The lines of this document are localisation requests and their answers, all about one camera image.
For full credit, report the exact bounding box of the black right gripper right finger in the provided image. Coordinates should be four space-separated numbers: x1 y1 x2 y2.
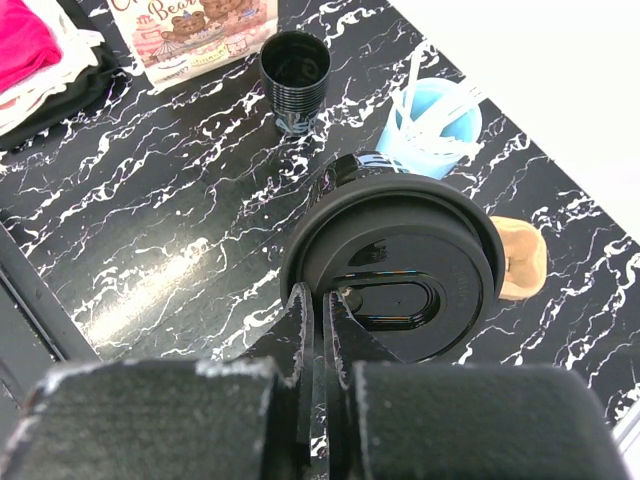
323 292 628 479

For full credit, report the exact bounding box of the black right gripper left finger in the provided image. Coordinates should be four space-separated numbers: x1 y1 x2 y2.
1 283 314 479

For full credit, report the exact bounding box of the black paper coffee cup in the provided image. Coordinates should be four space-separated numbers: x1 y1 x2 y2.
306 151 410 209

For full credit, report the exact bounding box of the printed paper takeout bag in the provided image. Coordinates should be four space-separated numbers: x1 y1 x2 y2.
108 0 279 91

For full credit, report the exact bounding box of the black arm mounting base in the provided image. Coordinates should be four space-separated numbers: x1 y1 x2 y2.
1 229 99 439

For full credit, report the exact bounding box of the light blue straw holder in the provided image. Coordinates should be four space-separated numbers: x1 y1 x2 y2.
376 78 486 179

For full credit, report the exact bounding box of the stack of black cups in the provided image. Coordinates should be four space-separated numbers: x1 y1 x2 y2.
259 30 331 137

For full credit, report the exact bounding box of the pink folded cloth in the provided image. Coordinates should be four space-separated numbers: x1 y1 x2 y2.
1 1 62 92

